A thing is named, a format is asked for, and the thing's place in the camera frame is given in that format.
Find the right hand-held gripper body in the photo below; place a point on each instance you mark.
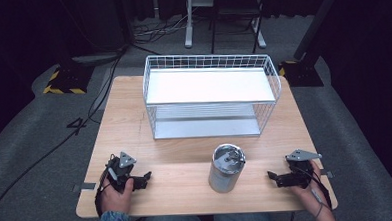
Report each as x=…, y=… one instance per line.
x=300, y=172

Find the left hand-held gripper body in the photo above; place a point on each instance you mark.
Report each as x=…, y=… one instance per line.
x=120, y=170

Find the silver metal can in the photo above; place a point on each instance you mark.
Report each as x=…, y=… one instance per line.
x=227, y=172

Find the person's right hand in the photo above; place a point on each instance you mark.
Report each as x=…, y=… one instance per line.
x=312, y=192

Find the person's left hand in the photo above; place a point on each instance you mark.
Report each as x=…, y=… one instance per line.
x=116, y=197

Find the grey tape strip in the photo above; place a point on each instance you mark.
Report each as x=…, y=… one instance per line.
x=87, y=186
x=327, y=174

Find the yellow-black striped stand base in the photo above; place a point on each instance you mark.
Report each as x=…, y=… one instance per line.
x=301, y=74
x=66, y=81

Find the black stand pole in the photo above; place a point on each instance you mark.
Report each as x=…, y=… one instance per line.
x=317, y=21

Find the black metal chair frame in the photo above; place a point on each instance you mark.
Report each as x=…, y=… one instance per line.
x=233, y=12

